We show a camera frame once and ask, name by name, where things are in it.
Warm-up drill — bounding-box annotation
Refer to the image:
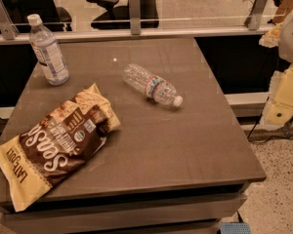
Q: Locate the metal glass bracket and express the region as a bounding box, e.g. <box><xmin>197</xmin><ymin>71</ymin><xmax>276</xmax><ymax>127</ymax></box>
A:
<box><xmin>128</xmin><ymin>0</ymin><xmax>141</xmax><ymax>35</ymax></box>
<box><xmin>0</xmin><ymin>0</ymin><xmax>19</xmax><ymax>40</ymax></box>
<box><xmin>244</xmin><ymin>0</ymin><xmax>268</xmax><ymax>30</ymax></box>

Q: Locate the black floor cable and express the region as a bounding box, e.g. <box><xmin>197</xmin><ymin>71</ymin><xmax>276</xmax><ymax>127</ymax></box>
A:
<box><xmin>246</xmin><ymin>96</ymin><xmax>293</xmax><ymax>144</ymax></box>

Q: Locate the glass partition panel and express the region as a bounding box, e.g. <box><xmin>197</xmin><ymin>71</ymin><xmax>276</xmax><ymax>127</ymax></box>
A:
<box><xmin>3</xmin><ymin>0</ymin><xmax>282</xmax><ymax>31</ymax></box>

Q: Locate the right metal glass bracket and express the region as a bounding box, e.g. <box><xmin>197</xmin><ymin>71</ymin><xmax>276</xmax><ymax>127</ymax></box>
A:
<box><xmin>244</xmin><ymin>0</ymin><xmax>268</xmax><ymax>30</ymax></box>

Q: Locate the upright labelled water bottle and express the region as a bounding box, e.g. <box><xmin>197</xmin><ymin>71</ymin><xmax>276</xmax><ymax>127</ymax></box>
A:
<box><xmin>27</xmin><ymin>14</ymin><xmax>69</xmax><ymax>86</ymax></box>

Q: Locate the clear crushed plastic water bottle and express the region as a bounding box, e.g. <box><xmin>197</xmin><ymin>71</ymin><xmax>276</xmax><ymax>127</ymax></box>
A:
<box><xmin>122</xmin><ymin>63</ymin><xmax>183</xmax><ymax>107</ymax></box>

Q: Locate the brown cream chip bag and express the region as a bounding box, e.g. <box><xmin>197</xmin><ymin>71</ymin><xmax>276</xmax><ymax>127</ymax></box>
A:
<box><xmin>0</xmin><ymin>85</ymin><xmax>120</xmax><ymax>212</ymax></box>

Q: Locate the black office chair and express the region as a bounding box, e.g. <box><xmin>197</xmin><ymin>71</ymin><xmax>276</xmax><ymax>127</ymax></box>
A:
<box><xmin>86</xmin><ymin>0</ymin><xmax>159</xmax><ymax>30</ymax></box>

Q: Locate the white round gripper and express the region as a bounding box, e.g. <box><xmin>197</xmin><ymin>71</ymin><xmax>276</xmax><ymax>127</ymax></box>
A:
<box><xmin>260</xmin><ymin>10</ymin><xmax>293</xmax><ymax>126</ymax></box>

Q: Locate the blue perforated box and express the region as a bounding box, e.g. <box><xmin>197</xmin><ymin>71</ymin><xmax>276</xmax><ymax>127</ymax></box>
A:
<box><xmin>220</xmin><ymin>222</ymin><xmax>251</xmax><ymax>234</ymax></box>

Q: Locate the left metal glass bracket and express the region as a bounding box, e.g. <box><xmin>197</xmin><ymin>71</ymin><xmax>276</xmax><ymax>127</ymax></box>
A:
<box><xmin>0</xmin><ymin>0</ymin><xmax>19</xmax><ymax>40</ymax></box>

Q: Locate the middle metal glass bracket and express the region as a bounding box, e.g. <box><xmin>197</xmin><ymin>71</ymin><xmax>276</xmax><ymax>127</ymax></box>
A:
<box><xmin>128</xmin><ymin>0</ymin><xmax>141</xmax><ymax>35</ymax></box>

